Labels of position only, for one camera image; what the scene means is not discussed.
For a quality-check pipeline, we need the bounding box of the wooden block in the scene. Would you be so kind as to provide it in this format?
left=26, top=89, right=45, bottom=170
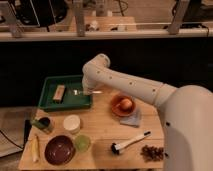
left=53, top=85, right=66, bottom=102

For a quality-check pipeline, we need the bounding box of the blue cloth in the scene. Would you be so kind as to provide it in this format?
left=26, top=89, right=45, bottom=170
left=120, top=109, right=141, bottom=127

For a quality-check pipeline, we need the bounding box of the brown dried grape bunch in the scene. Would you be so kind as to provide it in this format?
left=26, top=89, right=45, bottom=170
left=141, top=145, right=164, bottom=162

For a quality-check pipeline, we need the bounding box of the black equipment case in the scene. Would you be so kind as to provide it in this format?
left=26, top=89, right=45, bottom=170
left=8, top=0, right=68, bottom=27

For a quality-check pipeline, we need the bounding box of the metal rail frame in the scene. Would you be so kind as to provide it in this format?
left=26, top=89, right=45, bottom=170
left=0, top=0, right=213, bottom=42

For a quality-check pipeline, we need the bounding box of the yellow corn cob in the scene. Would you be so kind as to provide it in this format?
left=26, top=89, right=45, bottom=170
left=31, top=135, right=40, bottom=162

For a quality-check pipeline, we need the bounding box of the white round lid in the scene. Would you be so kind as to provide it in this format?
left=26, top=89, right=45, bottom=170
left=63, top=115, right=81, bottom=134

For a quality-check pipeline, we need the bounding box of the dark red bowl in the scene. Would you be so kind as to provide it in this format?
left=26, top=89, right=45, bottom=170
left=44, top=135, right=75, bottom=165

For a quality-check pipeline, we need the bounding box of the green plastic tray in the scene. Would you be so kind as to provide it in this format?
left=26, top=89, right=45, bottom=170
left=38, top=75, right=92, bottom=112

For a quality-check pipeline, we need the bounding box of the light green cup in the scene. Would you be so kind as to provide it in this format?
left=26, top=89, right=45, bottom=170
left=74, top=135, right=91, bottom=152

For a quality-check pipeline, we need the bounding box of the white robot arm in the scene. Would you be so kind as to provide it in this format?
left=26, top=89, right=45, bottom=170
left=82, top=54, right=213, bottom=171

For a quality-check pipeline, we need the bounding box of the white black brush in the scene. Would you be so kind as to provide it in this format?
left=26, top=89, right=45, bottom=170
left=111, top=131, right=151, bottom=155

